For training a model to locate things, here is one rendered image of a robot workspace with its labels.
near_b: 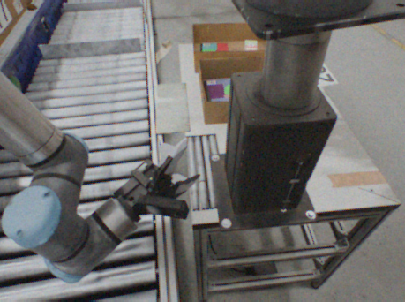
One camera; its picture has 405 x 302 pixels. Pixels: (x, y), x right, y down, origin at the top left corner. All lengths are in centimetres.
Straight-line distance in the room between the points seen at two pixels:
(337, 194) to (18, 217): 75
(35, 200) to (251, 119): 39
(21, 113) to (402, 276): 169
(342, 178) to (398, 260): 94
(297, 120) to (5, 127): 49
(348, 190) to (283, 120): 43
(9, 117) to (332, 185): 79
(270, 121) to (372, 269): 129
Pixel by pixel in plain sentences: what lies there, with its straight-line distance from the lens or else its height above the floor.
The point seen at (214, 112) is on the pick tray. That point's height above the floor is 80.
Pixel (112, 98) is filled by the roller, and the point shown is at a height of 74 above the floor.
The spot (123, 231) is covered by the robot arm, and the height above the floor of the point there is 87.
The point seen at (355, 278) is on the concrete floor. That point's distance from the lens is 164.
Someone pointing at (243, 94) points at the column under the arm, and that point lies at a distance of 57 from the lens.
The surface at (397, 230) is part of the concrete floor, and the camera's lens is 189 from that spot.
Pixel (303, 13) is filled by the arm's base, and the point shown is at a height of 127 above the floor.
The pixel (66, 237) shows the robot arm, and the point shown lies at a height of 96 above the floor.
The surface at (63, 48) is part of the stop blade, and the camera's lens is 153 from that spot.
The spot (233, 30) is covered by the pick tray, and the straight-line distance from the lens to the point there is 148.
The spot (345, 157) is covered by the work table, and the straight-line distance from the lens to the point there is 98.
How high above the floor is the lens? 141
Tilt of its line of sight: 47 degrees down
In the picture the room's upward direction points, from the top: straight up
